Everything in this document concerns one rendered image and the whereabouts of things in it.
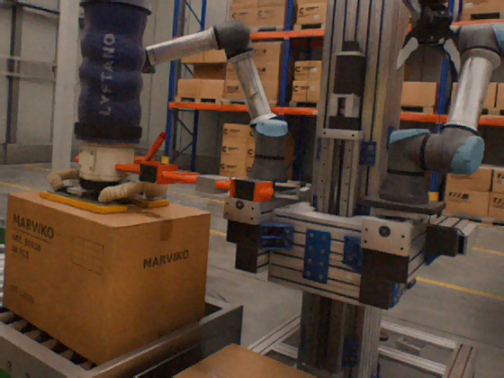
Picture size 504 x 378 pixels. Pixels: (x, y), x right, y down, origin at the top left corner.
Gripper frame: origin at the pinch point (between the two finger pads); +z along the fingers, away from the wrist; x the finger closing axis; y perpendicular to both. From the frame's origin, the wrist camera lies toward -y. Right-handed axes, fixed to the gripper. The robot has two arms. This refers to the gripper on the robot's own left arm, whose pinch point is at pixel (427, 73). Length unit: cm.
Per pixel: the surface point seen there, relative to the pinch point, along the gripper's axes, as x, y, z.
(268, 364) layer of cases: 34, 9, 87
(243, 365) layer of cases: 41, 6, 87
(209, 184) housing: 54, -3, 33
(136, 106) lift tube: 84, 21, 13
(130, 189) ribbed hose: 80, 9, 39
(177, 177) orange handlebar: 64, 3, 33
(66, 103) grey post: 231, 282, 9
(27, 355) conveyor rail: 99, -13, 83
